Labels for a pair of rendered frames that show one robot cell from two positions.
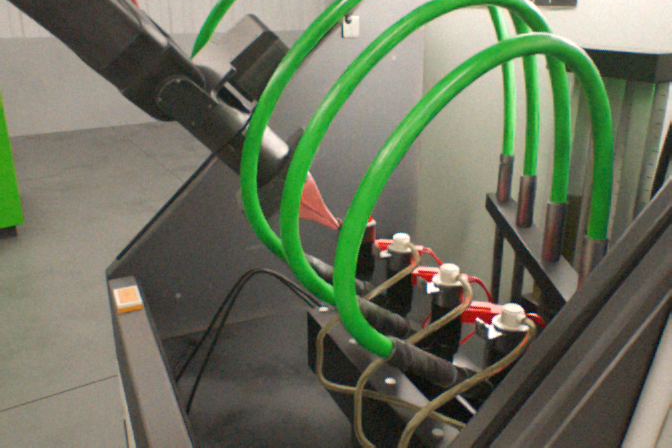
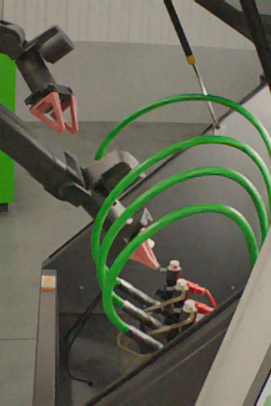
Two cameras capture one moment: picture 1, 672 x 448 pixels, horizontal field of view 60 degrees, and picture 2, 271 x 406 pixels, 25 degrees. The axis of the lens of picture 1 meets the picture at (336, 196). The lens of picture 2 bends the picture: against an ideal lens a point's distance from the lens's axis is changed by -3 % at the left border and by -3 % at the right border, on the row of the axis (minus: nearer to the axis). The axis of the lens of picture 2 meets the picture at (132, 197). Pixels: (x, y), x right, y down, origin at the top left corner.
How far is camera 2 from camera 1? 58 cm
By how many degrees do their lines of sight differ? 18
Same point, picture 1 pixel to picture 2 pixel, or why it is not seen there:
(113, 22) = (43, 159)
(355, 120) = (217, 192)
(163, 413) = (47, 343)
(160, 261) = (73, 264)
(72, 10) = (26, 156)
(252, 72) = (112, 179)
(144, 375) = (43, 324)
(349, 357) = not seen: hidden behind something
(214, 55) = (95, 169)
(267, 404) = (114, 362)
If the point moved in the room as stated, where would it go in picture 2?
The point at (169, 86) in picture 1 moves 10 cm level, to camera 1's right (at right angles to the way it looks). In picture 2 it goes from (65, 187) to (120, 197)
